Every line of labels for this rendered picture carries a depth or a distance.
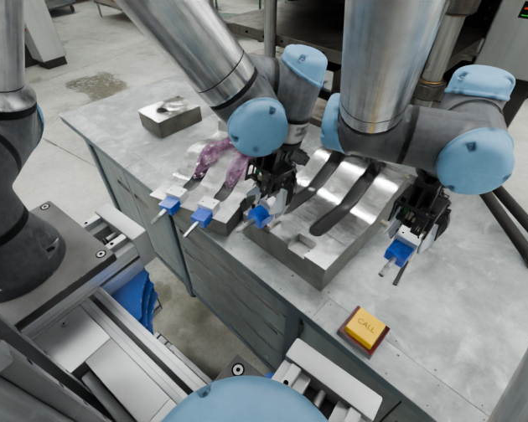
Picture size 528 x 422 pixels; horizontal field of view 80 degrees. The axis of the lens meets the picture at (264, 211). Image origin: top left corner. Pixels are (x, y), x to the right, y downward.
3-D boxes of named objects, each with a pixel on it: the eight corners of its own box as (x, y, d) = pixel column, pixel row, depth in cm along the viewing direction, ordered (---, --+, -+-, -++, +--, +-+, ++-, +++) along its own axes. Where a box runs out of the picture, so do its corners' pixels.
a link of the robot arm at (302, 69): (275, 38, 51) (323, 46, 54) (262, 101, 59) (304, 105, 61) (286, 55, 46) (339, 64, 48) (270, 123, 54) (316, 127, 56)
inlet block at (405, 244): (388, 290, 63) (396, 274, 60) (366, 275, 66) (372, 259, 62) (416, 252, 70) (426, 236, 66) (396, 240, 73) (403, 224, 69)
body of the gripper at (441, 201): (385, 222, 60) (405, 171, 51) (405, 200, 64) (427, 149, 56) (424, 244, 56) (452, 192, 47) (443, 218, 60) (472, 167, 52)
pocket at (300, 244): (303, 265, 74) (305, 255, 71) (286, 253, 77) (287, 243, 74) (315, 254, 76) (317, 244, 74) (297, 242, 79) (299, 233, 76)
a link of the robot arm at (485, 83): (455, 79, 39) (452, 58, 45) (423, 154, 47) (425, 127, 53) (528, 90, 37) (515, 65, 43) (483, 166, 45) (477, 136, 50)
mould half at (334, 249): (320, 291, 75) (328, 257, 65) (244, 235, 88) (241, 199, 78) (412, 192, 101) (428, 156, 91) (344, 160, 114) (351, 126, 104)
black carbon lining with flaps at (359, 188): (318, 245, 76) (323, 218, 70) (270, 213, 84) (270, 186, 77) (388, 180, 94) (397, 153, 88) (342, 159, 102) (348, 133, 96)
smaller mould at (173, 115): (162, 139, 124) (157, 122, 119) (142, 126, 131) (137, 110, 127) (202, 120, 135) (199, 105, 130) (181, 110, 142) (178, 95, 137)
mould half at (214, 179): (227, 237, 87) (224, 208, 80) (153, 208, 96) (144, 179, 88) (295, 147, 119) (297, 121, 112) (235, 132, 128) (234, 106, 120)
